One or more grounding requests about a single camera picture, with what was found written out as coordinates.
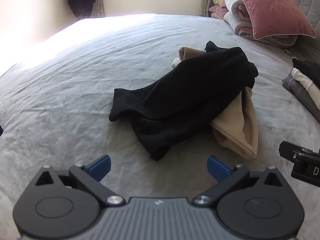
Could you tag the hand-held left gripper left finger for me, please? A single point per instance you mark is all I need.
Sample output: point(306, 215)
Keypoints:
point(101, 166)

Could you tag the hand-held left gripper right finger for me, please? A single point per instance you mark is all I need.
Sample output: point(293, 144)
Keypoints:
point(217, 166)

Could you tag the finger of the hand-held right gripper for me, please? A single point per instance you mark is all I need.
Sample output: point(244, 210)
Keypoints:
point(287, 149)

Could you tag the beige and black raglan shirt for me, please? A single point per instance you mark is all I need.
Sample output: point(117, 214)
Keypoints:
point(187, 92)

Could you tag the folded white garment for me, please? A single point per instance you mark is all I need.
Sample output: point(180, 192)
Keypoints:
point(306, 81)

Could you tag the grey bed sheet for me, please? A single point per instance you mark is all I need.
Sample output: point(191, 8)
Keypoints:
point(75, 80)

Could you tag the small beige trinket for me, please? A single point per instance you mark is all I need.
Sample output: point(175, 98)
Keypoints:
point(289, 53)

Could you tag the folded grey pink quilt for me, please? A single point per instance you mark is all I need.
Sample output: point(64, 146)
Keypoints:
point(233, 17)

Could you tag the pink velvet pillow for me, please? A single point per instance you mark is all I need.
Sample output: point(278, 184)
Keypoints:
point(270, 7)

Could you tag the grey quilted headboard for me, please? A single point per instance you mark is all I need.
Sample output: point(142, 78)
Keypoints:
point(305, 2)

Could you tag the small pink cushion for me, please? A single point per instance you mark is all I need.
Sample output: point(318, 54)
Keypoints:
point(217, 11)

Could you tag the yellow patterned soft toy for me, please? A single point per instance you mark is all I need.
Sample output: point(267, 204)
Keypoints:
point(216, 1)

